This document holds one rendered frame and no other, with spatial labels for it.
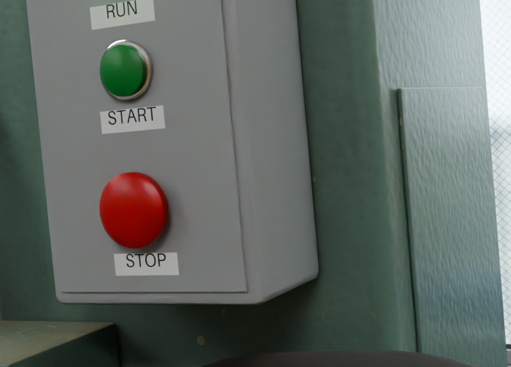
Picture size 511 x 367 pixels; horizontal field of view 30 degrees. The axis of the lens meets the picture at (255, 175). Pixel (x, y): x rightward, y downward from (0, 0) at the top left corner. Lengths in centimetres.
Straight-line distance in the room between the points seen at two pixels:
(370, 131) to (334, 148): 2
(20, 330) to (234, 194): 16
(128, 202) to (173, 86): 5
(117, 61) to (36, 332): 15
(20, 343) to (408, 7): 24
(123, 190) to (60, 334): 11
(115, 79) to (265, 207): 8
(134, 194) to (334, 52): 11
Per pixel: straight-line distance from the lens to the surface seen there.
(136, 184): 37
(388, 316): 42
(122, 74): 38
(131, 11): 38
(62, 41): 40
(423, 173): 45
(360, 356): 38
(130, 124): 38
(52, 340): 45
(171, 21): 37
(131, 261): 39
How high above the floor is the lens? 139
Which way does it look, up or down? 3 degrees down
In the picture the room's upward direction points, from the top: 5 degrees counter-clockwise
